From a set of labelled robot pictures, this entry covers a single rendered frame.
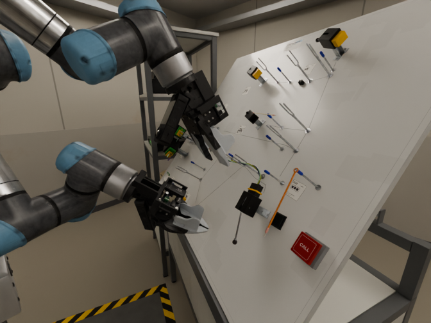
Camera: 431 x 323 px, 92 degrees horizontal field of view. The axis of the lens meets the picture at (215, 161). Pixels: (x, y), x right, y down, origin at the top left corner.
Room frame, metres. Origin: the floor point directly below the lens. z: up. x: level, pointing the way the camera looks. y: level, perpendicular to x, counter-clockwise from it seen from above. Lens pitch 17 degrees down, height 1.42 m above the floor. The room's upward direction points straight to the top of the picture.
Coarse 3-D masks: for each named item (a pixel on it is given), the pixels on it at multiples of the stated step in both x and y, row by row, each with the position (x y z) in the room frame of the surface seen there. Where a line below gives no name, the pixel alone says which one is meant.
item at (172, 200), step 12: (144, 180) 0.42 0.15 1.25; (168, 180) 0.44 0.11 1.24; (132, 192) 0.41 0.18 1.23; (144, 192) 0.41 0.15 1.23; (156, 192) 0.40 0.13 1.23; (168, 192) 0.42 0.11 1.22; (180, 192) 0.43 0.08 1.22; (156, 204) 0.39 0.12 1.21; (168, 204) 0.39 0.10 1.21; (156, 216) 0.41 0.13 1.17; (168, 216) 0.42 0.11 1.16
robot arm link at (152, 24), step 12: (132, 0) 0.41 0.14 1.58; (144, 0) 0.41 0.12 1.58; (120, 12) 0.42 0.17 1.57; (132, 12) 0.41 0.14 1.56; (144, 12) 0.41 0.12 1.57; (156, 12) 0.42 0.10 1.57; (144, 24) 0.40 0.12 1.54; (156, 24) 0.42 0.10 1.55; (168, 24) 0.44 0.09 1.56; (144, 36) 0.40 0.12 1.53; (156, 36) 0.42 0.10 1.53; (168, 36) 0.43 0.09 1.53; (156, 48) 0.42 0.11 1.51; (168, 48) 0.42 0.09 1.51; (180, 48) 0.45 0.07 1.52; (156, 60) 0.43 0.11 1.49
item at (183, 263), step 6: (168, 234) 1.31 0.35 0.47; (174, 234) 1.10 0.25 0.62; (174, 240) 1.11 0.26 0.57; (174, 246) 1.12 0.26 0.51; (180, 246) 0.97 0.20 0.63; (174, 252) 1.13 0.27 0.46; (180, 252) 0.98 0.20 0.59; (180, 258) 0.99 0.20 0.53; (186, 258) 0.87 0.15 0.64; (180, 264) 1.00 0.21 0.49; (186, 264) 0.88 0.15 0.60; (180, 270) 1.01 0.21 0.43; (186, 270) 0.88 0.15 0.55; (186, 276) 0.89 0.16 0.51; (186, 282) 0.89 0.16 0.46; (186, 288) 0.90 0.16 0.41
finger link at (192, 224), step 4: (176, 216) 0.42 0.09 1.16; (176, 220) 0.42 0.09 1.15; (180, 220) 0.42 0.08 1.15; (184, 220) 0.42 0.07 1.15; (188, 220) 0.42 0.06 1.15; (192, 220) 0.41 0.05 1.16; (196, 220) 0.41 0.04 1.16; (176, 224) 0.42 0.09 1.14; (180, 224) 0.42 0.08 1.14; (184, 224) 0.42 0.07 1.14; (188, 224) 0.42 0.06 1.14; (192, 224) 0.42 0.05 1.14; (196, 224) 0.42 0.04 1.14; (184, 228) 0.42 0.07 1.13; (188, 228) 0.42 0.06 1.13; (192, 228) 0.43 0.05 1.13; (196, 228) 0.42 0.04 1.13; (200, 228) 0.44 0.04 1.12; (204, 228) 0.44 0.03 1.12; (188, 232) 0.42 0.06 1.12; (192, 232) 0.42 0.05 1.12; (196, 232) 0.43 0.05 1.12; (200, 232) 0.43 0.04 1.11; (204, 232) 0.44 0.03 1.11
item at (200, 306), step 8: (192, 272) 0.78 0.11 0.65; (192, 280) 0.78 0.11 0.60; (192, 288) 0.79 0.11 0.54; (200, 288) 0.68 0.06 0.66; (192, 296) 0.79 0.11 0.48; (200, 296) 0.69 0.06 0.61; (192, 304) 0.80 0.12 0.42; (200, 304) 0.69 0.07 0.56; (200, 312) 0.69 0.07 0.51; (208, 312) 0.60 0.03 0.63; (200, 320) 0.69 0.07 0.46; (208, 320) 0.60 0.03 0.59
